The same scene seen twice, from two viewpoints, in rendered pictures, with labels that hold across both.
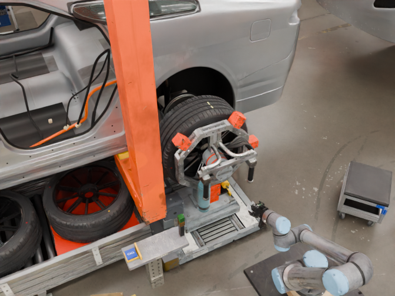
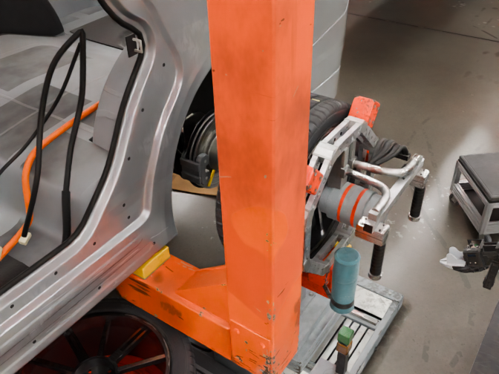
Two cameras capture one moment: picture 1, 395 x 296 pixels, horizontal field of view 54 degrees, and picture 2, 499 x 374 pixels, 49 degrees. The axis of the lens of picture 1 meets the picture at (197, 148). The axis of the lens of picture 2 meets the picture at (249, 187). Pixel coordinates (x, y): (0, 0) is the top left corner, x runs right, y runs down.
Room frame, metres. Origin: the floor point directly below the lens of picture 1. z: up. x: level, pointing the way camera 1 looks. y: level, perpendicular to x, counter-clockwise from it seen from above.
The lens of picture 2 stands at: (0.75, 0.87, 2.04)
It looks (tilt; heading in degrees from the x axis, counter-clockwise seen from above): 37 degrees down; 332
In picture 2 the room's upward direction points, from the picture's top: 2 degrees counter-clockwise
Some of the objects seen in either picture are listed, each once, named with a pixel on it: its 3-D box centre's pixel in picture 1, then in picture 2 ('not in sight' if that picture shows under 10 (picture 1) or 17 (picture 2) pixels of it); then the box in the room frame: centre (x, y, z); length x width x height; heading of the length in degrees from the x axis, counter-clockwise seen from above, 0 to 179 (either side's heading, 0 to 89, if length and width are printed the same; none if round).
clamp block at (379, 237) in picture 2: (204, 176); (372, 230); (1.68, -0.04, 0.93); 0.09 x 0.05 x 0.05; 27
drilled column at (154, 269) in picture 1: (153, 266); not in sight; (1.48, 0.31, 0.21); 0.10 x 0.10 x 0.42; 27
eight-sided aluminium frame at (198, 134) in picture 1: (212, 156); (336, 199); (1.94, -0.10, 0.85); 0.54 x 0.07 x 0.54; 117
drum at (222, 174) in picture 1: (217, 163); (354, 205); (1.88, -0.13, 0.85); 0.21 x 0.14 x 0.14; 27
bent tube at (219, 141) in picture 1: (235, 143); (386, 152); (1.88, -0.25, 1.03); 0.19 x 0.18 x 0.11; 27
